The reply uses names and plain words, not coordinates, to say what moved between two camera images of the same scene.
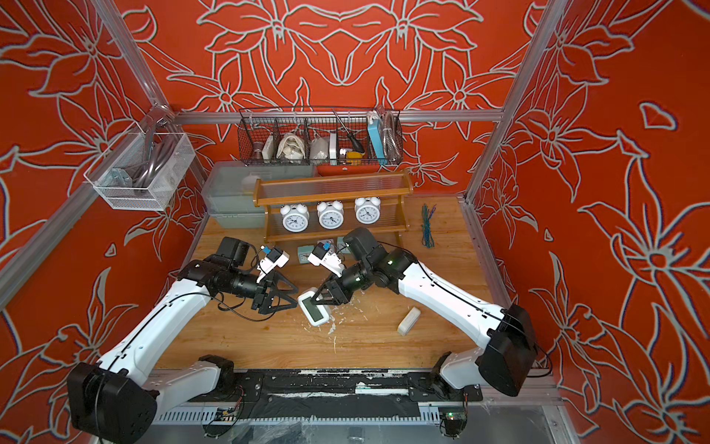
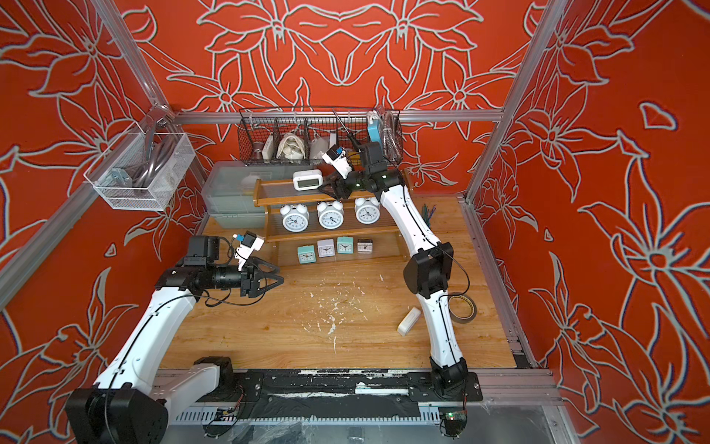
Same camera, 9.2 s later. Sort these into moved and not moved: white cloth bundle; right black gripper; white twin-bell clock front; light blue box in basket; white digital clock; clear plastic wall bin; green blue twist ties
Moved: right black gripper; white digital clock
Not moved: white twin-bell clock front; white cloth bundle; green blue twist ties; clear plastic wall bin; light blue box in basket
